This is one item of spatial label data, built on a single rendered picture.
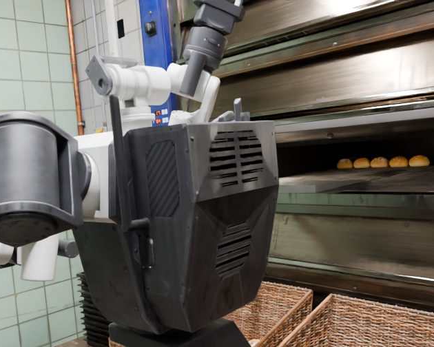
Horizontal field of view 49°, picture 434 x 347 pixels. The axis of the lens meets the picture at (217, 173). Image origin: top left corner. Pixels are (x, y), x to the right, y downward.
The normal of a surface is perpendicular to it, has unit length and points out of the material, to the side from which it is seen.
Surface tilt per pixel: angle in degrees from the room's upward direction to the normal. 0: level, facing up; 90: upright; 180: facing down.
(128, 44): 90
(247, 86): 70
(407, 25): 90
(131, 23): 90
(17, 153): 59
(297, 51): 90
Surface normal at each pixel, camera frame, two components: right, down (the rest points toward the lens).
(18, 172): 0.24, -0.50
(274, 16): -0.70, -0.25
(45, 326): 0.70, -0.02
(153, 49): -0.71, 0.10
